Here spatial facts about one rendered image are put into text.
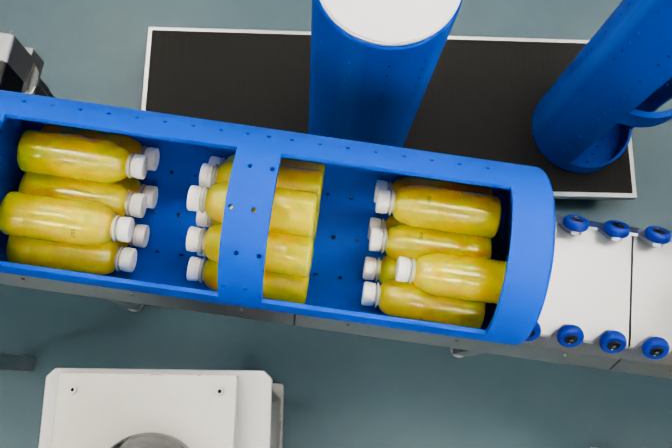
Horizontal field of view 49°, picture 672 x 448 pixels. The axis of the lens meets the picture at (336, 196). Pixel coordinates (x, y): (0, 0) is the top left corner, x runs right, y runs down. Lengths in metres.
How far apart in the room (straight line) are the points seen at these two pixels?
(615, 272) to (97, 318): 1.50
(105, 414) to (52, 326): 1.28
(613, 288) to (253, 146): 0.72
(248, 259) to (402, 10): 0.58
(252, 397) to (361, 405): 1.18
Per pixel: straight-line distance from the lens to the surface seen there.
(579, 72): 1.97
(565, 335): 1.34
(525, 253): 1.06
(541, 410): 2.34
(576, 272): 1.41
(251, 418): 1.09
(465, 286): 1.13
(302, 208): 1.08
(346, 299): 1.24
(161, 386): 1.08
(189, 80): 2.30
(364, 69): 1.45
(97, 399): 1.10
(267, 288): 1.16
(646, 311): 1.45
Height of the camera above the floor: 2.23
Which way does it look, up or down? 75 degrees down
